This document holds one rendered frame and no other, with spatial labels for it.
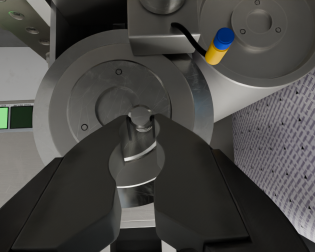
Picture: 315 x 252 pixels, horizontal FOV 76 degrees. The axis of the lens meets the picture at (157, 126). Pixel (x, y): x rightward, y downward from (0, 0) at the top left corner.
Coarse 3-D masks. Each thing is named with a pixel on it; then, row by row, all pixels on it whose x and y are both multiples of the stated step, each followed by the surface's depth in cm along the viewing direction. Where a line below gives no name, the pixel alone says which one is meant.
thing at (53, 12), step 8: (56, 8) 18; (56, 16) 18; (56, 24) 18; (64, 24) 20; (96, 24) 31; (104, 24) 36; (56, 32) 18; (64, 32) 20; (72, 32) 22; (80, 32) 24; (88, 32) 27; (96, 32) 31; (56, 40) 18; (64, 40) 19; (72, 40) 21; (56, 48) 18; (64, 48) 19; (56, 56) 18
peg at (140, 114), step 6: (132, 108) 12; (138, 108) 12; (144, 108) 12; (132, 114) 11; (138, 114) 11; (144, 114) 11; (150, 114) 12; (132, 120) 11; (138, 120) 11; (144, 120) 11; (150, 120) 12; (138, 126) 11; (144, 126) 12; (150, 126) 13
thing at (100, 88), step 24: (96, 72) 15; (120, 72) 15; (144, 72) 15; (72, 96) 14; (96, 96) 14; (120, 96) 14; (144, 96) 14; (168, 96) 15; (72, 120) 14; (96, 120) 14; (144, 144) 14
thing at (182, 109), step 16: (96, 48) 16; (112, 48) 16; (128, 48) 16; (80, 64) 16; (144, 64) 16; (160, 64) 16; (64, 80) 16; (176, 80) 16; (64, 96) 16; (176, 96) 16; (192, 96) 16; (48, 112) 16; (64, 112) 16; (176, 112) 16; (192, 112) 16; (64, 128) 16; (192, 128) 16; (64, 144) 15; (144, 160) 15; (128, 176) 15; (144, 176) 15
